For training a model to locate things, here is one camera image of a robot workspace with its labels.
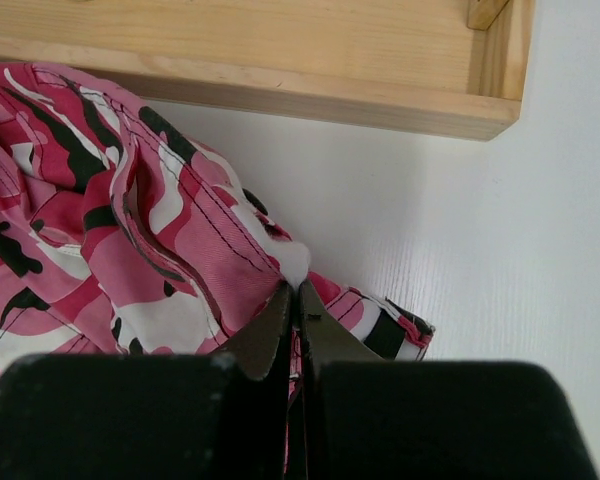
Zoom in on pink camouflage trousers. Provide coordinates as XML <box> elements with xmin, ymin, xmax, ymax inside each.
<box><xmin>0</xmin><ymin>60</ymin><xmax>436</xmax><ymax>406</ymax></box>

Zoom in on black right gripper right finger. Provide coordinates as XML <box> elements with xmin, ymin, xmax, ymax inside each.
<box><xmin>298</xmin><ymin>283</ymin><xmax>597</xmax><ymax>479</ymax></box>

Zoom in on wooden clothes rack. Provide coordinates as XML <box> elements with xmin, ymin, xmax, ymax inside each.
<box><xmin>0</xmin><ymin>1</ymin><xmax>535</xmax><ymax>141</ymax></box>

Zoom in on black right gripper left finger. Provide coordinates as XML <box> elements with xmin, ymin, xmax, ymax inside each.
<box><xmin>0</xmin><ymin>286</ymin><xmax>293</xmax><ymax>479</ymax></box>

